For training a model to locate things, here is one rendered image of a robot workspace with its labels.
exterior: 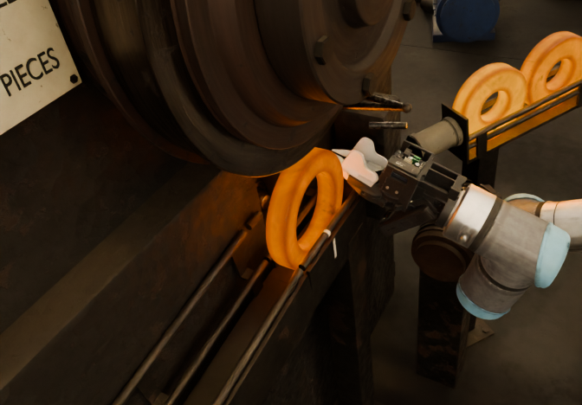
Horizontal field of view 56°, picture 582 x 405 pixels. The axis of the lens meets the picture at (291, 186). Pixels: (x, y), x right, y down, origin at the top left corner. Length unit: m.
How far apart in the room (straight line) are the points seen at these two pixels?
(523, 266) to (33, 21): 0.68
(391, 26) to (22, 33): 0.38
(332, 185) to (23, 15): 0.50
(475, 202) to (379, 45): 0.31
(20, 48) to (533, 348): 1.39
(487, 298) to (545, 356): 0.68
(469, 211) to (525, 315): 0.86
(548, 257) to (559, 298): 0.88
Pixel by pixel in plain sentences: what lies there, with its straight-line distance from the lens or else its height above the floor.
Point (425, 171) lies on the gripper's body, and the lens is 0.84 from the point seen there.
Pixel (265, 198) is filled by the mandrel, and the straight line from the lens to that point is 0.86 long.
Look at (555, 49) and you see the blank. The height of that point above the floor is 0.78.
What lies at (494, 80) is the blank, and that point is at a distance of 1.09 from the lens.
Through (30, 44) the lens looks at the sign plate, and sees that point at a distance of 0.55.
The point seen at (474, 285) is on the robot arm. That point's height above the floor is 0.59.
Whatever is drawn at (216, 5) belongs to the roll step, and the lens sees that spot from 0.47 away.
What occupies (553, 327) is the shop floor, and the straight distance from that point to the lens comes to 1.66.
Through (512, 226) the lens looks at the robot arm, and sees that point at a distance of 0.84.
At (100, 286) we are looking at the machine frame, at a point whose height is 0.87.
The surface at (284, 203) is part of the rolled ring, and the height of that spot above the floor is 0.82.
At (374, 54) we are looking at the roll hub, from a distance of 0.63.
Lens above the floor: 1.30
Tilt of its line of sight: 39 degrees down
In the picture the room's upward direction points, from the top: 9 degrees counter-clockwise
